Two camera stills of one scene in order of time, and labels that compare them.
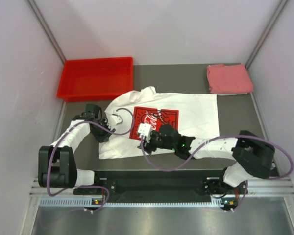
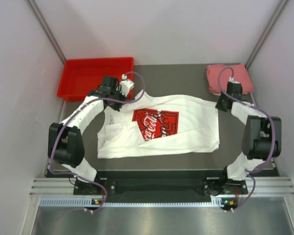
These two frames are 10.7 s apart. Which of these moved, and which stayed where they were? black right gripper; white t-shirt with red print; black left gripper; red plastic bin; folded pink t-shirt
Moved: white t-shirt with red print; black left gripper; black right gripper
Stayed: folded pink t-shirt; red plastic bin
